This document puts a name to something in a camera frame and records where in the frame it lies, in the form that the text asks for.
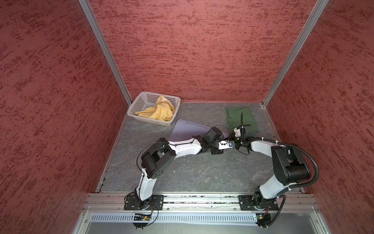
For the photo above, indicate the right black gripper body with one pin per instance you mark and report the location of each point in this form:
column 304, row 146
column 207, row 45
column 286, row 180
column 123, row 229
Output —
column 239, row 142

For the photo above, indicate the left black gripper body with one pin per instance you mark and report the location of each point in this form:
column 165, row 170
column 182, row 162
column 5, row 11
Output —
column 214, row 147

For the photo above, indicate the green skirt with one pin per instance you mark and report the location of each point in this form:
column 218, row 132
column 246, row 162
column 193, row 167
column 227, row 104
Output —
column 237, row 116

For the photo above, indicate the lavender skirt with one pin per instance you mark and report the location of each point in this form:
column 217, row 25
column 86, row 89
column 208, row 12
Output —
column 185, row 130

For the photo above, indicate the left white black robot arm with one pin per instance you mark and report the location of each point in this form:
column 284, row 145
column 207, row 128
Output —
column 157, row 157

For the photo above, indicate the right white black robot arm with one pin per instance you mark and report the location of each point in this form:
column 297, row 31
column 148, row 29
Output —
column 289, row 166

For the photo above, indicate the yellow skirt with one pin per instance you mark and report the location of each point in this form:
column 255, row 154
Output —
column 157, row 111

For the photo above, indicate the white plastic laundry basket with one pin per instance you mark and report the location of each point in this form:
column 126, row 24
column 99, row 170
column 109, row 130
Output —
column 148, row 103

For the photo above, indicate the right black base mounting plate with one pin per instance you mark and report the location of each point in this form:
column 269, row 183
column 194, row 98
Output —
column 257, row 203

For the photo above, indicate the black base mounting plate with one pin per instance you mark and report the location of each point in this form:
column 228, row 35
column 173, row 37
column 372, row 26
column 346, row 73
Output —
column 257, row 203
column 133, row 203

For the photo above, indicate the right small circuit board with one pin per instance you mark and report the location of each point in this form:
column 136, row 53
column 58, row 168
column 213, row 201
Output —
column 263, row 220

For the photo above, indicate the small circuit board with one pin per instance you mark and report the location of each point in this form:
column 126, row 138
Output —
column 263, row 220
column 142, row 217

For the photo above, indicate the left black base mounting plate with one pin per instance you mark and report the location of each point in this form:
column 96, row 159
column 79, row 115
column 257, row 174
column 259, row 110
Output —
column 133, row 203

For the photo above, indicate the left small circuit board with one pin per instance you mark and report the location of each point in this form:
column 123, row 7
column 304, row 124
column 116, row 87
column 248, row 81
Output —
column 142, row 217

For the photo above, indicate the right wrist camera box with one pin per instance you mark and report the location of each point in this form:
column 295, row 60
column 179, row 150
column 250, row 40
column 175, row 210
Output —
column 238, row 132

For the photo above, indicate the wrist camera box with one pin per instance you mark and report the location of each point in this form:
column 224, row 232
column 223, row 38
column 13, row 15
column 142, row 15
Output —
column 238, row 132
column 225, row 144

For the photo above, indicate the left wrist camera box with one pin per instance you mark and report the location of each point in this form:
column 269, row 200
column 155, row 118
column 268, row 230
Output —
column 225, row 144

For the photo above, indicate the aluminium front rail frame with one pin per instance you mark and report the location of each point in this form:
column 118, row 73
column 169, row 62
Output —
column 197, row 208

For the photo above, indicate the right aluminium corner post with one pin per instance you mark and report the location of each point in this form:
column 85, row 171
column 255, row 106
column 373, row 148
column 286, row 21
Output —
column 297, row 46

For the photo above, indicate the aluminium corner post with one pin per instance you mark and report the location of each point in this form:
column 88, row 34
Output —
column 297, row 46
column 89, row 14

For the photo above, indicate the left aluminium corner post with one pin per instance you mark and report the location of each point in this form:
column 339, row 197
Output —
column 89, row 14

